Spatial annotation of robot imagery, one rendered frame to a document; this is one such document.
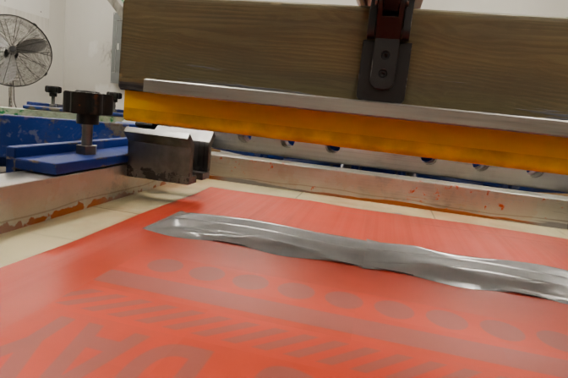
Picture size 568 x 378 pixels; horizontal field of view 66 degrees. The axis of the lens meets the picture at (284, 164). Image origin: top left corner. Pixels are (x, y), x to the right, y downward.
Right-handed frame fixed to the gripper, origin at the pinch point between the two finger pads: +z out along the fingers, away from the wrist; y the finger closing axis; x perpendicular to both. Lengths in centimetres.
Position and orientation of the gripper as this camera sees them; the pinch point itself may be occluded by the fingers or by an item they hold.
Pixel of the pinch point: (383, 74)
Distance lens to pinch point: 32.7
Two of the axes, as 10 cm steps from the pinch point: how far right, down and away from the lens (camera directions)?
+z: -1.1, 9.9, 1.3
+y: -2.3, 1.0, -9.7
